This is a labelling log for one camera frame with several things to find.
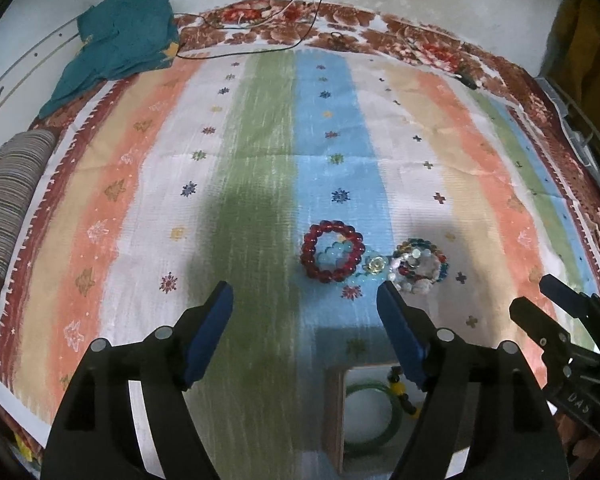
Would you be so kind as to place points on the striped colourful bedsheet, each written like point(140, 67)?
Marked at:
point(430, 42)

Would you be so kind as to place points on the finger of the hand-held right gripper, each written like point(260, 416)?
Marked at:
point(562, 291)
point(532, 320)

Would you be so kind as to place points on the yellow cloth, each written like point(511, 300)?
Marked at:
point(580, 35)

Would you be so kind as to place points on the wooden box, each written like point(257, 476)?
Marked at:
point(334, 420)

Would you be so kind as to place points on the small black object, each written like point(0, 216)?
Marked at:
point(467, 79)

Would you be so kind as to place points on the teal cloth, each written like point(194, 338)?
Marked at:
point(125, 35)

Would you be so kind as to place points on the striped bolster pillow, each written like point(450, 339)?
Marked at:
point(10, 200)

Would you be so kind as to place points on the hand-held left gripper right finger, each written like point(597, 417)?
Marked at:
point(402, 332)

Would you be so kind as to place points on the green bangle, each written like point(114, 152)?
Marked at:
point(398, 425)

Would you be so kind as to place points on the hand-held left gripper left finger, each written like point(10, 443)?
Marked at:
point(212, 325)

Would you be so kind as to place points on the striped pastel bedsheet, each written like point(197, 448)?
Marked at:
point(260, 160)

